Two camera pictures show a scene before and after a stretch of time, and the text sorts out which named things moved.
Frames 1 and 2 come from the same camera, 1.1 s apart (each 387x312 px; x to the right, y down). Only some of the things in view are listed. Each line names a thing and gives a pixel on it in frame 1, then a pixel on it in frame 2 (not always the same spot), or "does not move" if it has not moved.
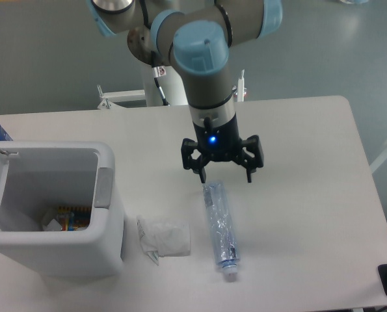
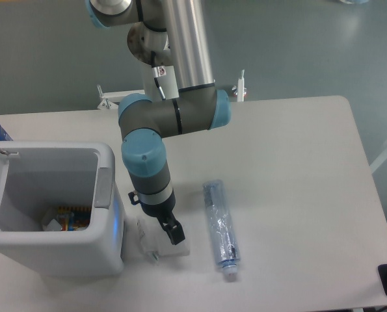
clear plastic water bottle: [222, 233] does not move
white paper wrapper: [164, 239] does not move
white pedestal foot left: [108, 99] does not move
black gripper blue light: [221, 143] to [163, 213]
